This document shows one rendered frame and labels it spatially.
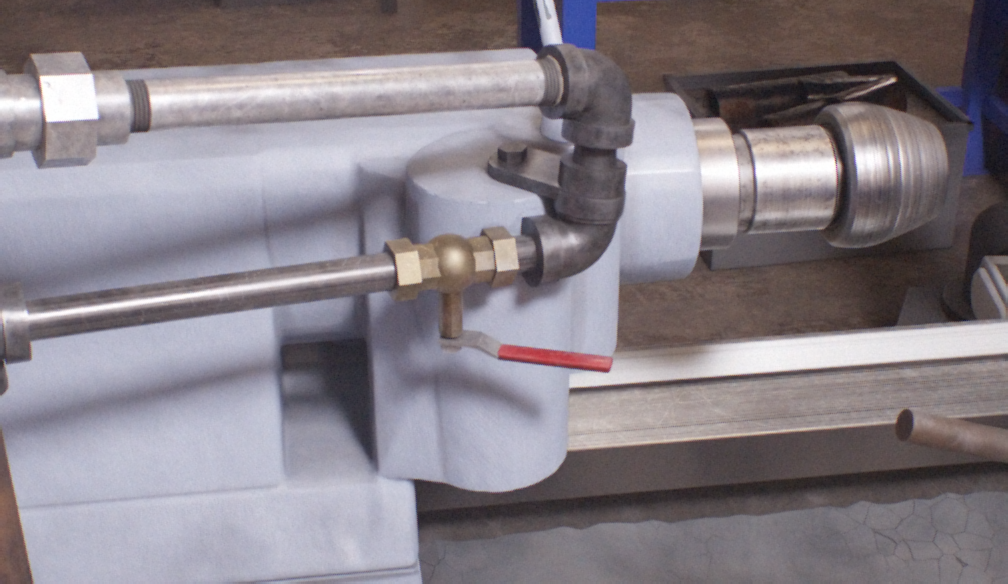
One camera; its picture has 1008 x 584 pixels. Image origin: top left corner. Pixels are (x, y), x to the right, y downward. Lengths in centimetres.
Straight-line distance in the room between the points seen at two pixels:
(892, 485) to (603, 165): 61
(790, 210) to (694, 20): 360
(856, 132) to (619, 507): 42
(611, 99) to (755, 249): 243
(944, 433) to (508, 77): 29
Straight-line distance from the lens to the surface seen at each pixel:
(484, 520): 121
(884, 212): 93
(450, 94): 69
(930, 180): 95
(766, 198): 92
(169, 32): 449
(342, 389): 93
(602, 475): 116
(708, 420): 118
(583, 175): 74
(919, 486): 130
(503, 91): 70
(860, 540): 126
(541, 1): 83
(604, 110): 73
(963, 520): 130
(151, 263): 83
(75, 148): 63
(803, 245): 318
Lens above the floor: 149
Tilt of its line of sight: 29 degrees down
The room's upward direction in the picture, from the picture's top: straight up
